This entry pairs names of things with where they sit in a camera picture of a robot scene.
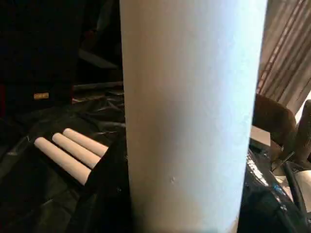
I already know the black plastic mat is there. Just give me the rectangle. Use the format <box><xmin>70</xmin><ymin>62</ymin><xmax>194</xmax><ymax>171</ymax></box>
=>
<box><xmin>0</xmin><ymin>80</ymin><xmax>311</xmax><ymax>233</ymax></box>

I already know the black fabric case gold label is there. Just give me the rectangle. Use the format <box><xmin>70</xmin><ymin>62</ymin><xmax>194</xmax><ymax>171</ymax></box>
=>
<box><xmin>0</xmin><ymin>0</ymin><xmax>122</xmax><ymax>107</ymax></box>

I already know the beige striped curtain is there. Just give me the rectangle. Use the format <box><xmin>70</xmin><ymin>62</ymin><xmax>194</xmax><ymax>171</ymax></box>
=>
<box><xmin>257</xmin><ymin>0</ymin><xmax>311</xmax><ymax>115</ymax></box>

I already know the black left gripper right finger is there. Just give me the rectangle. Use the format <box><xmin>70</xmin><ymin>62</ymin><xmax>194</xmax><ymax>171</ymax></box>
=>
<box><xmin>239</xmin><ymin>190</ymin><xmax>301</xmax><ymax>233</ymax></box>

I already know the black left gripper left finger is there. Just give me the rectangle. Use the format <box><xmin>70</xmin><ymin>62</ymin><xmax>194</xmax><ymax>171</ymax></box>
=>
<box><xmin>70</xmin><ymin>135</ymin><xmax>131</xmax><ymax>233</ymax></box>

